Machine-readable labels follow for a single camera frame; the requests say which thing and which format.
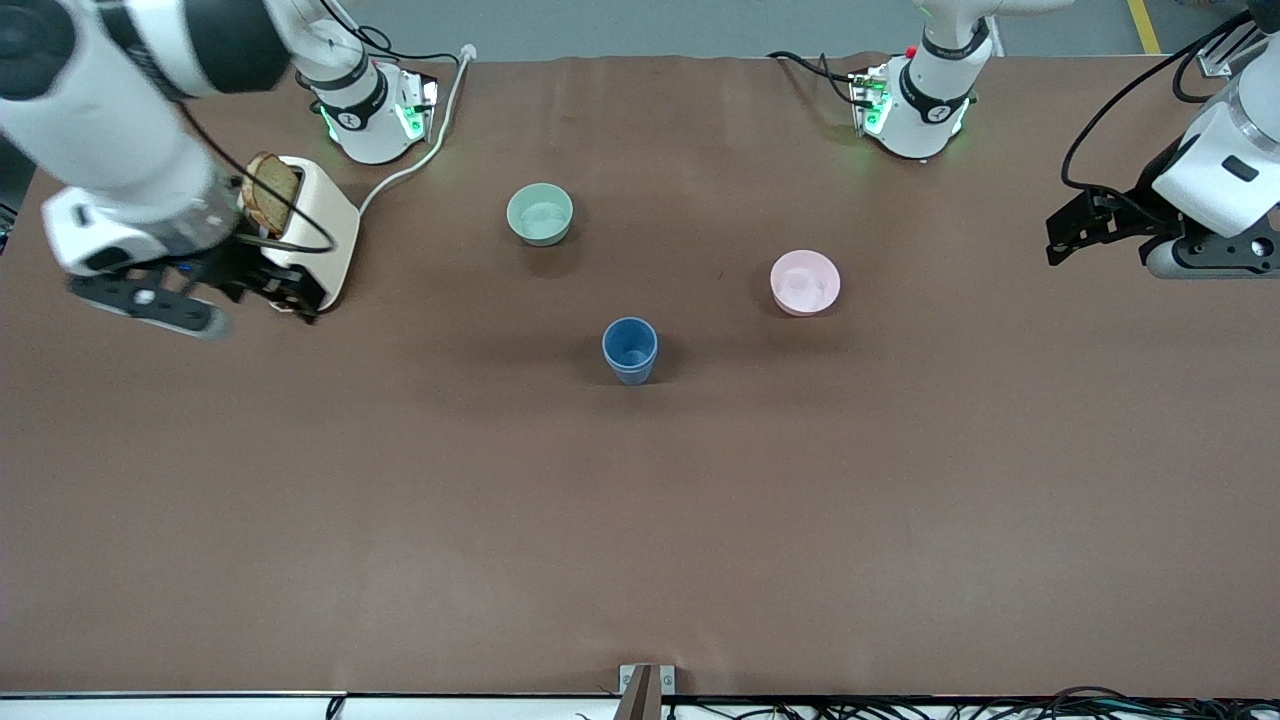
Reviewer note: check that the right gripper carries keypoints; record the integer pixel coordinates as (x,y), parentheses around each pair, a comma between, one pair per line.
(243,267)

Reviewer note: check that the brown table cover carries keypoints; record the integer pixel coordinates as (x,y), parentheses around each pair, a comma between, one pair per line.
(640,520)

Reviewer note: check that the brown toast slice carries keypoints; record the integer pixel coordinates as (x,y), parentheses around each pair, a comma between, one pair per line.
(272,190)

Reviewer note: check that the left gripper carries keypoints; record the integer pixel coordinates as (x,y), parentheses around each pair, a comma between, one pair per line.
(1137,208)

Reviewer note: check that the aluminium frame profile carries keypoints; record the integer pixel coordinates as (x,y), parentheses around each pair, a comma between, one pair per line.
(1215,62)

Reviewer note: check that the metal bracket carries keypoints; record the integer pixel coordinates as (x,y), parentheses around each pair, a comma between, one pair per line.
(628,678)

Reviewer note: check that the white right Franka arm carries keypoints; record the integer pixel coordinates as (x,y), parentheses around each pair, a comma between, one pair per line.
(100,120)

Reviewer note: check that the pink bowl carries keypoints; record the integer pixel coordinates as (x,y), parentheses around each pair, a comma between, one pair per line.
(805,285)

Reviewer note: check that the green bowl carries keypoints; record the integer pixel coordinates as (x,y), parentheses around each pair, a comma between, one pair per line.
(540,215)

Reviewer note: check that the cream toaster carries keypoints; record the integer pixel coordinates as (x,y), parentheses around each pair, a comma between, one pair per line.
(325,215)

